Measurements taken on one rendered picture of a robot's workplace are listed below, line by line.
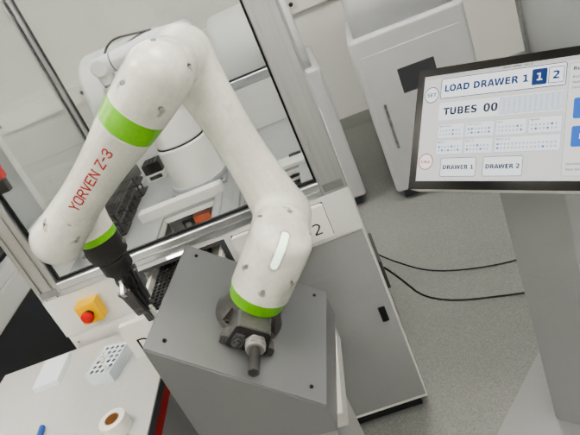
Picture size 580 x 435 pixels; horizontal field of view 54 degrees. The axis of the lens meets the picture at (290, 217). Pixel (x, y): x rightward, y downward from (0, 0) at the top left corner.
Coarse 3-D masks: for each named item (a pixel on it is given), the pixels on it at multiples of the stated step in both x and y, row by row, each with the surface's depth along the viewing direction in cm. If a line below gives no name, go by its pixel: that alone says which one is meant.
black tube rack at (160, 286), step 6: (210, 252) 172; (168, 264) 177; (174, 264) 175; (162, 270) 174; (168, 270) 174; (174, 270) 171; (162, 276) 171; (168, 276) 169; (156, 282) 169; (162, 282) 167; (168, 282) 167; (156, 288) 165; (162, 288) 165; (156, 294) 162; (162, 294) 162; (156, 300) 159; (156, 306) 159
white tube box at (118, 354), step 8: (112, 344) 169; (120, 344) 167; (112, 352) 165; (120, 352) 163; (128, 352) 166; (96, 360) 165; (104, 360) 163; (112, 360) 162; (120, 360) 162; (96, 368) 161; (112, 368) 158; (120, 368) 161; (88, 376) 159; (96, 376) 159; (104, 376) 158; (112, 376) 158; (96, 384) 160
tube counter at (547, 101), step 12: (504, 96) 130; (516, 96) 128; (528, 96) 126; (540, 96) 124; (552, 96) 122; (564, 96) 120; (492, 108) 131; (504, 108) 129; (516, 108) 127; (528, 108) 125; (540, 108) 123; (552, 108) 122
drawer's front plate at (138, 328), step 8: (136, 320) 148; (144, 320) 148; (120, 328) 148; (128, 328) 148; (136, 328) 149; (144, 328) 149; (128, 336) 150; (136, 336) 150; (144, 336) 150; (128, 344) 151; (136, 344) 151; (136, 352) 152
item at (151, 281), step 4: (212, 248) 179; (216, 248) 179; (220, 248) 174; (212, 252) 180; (216, 252) 180; (220, 252) 171; (224, 256) 172; (156, 268) 181; (152, 272) 178; (156, 272) 180; (152, 276) 175; (156, 276) 179; (148, 280) 174; (152, 280) 174; (148, 284) 171; (152, 284) 173; (148, 288) 170; (152, 288) 172; (152, 292) 171; (136, 316) 157; (140, 316) 157
